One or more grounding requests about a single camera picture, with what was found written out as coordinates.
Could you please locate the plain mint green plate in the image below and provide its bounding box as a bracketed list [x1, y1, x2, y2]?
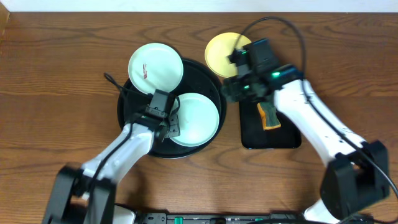
[171, 93, 220, 147]

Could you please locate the orange green scrub sponge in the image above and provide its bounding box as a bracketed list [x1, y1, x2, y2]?
[257, 102, 281, 130]

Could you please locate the yellow plate with stain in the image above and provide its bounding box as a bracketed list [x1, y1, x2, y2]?
[205, 32, 239, 78]

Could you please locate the mint plate with red stain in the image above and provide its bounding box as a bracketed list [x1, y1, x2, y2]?
[127, 43, 183, 94]

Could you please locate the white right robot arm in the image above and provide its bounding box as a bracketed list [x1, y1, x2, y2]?
[222, 65, 397, 223]

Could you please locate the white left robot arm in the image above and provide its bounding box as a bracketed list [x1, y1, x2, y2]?
[42, 114, 180, 223]

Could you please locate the black rectangular tray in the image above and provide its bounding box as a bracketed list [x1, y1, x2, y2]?
[239, 102, 302, 149]

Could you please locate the round black tray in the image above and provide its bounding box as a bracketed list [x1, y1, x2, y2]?
[117, 58, 227, 159]

